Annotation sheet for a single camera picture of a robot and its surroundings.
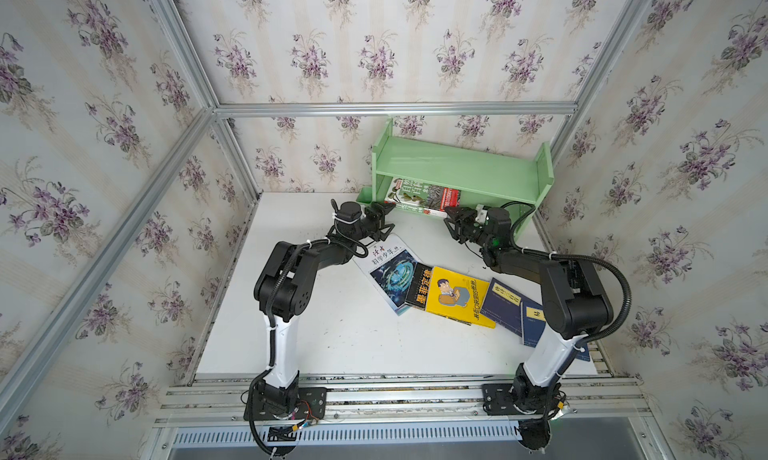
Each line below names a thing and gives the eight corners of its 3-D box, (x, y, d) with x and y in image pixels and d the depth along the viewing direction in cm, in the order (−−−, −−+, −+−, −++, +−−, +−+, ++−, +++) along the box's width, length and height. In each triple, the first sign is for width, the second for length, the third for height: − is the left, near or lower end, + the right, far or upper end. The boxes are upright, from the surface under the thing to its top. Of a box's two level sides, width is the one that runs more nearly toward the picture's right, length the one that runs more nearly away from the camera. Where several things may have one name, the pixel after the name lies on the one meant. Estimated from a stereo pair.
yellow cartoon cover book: (421, 311, 91) (423, 305, 87) (430, 273, 99) (431, 266, 96) (491, 330, 87) (495, 324, 84) (493, 289, 96) (497, 282, 92)
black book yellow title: (404, 305, 92) (405, 301, 90) (413, 266, 101) (414, 261, 99) (425, 310, 91) (426, 306, 89) (432, 270, 100) (433, 266, 98)
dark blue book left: (478, 316, 90) (481, 311, 87) (490, 283, 97) (493, 278, 94) (517, 335, 86) (522, 331, 83) (526, 300, 93) (531, 295, 90)
